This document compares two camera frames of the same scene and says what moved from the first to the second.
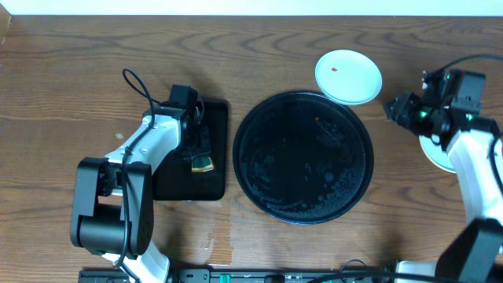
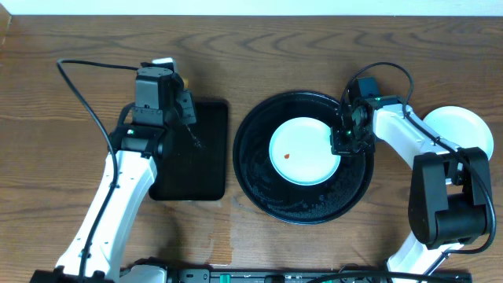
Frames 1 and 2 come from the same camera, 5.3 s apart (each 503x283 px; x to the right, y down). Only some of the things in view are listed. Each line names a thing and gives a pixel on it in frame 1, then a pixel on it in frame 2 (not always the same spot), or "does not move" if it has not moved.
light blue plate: (347, 77) to (300, 152)
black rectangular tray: (174, 180) does not move
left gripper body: (200, 147) to (187, 112)
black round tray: (302, 158) does not move
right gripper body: (416, 115) to (351, 141)
